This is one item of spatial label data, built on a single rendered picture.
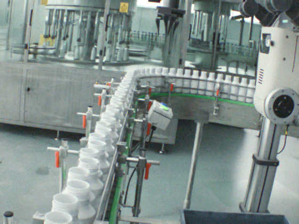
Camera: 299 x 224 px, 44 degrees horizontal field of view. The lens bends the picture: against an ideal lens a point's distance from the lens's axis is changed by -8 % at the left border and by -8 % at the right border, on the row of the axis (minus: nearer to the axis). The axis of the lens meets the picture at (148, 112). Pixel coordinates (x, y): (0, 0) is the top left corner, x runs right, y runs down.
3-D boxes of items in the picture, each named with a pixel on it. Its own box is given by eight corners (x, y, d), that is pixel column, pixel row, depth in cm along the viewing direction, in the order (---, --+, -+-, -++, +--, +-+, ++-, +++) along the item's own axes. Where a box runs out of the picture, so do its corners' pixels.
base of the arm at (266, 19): (267, 31, 174) (281, 12, 172) (254, 21, 173) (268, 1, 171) (262, 31, 182) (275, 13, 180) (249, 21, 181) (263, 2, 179)
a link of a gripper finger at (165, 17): (180, 38, 131) (185, 11, 129) (159, 35, 131) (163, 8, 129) (179, 38, 138) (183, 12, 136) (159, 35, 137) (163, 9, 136)
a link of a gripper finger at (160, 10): (174, 37, 131) (178, 10, 129) (152, 34, 131) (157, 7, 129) (173, 37, 138) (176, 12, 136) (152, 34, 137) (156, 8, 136)
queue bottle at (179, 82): (178, 93, 278) (181, 69, 274) (171, 91, 281) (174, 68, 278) (183, 92, 283) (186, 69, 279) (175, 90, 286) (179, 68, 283)
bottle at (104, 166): (110, 216, 85) (116, 146, 82) (85, 219, 82) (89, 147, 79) (99, 205, 90) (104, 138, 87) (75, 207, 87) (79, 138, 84)
